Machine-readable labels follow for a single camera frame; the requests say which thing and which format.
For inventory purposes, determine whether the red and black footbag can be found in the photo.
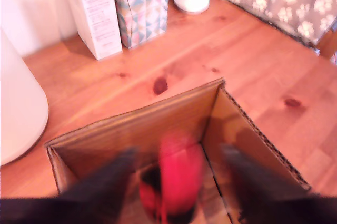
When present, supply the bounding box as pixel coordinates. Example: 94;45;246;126
138;133;205;224

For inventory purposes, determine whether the cardboard dice tower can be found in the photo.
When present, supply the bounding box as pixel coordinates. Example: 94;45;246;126
44;77;312;224

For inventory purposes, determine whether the cream thermos jug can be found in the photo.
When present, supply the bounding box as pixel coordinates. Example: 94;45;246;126
0;27;49;167

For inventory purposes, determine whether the tall white printed box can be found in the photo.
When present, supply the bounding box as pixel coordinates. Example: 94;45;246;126
61;0;124;61

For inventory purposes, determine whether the pastel triangle patterned box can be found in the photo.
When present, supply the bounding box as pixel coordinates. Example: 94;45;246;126
112;0;170;50

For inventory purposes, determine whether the grey paw print cloth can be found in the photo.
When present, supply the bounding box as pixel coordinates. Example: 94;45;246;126
221;0;337;48

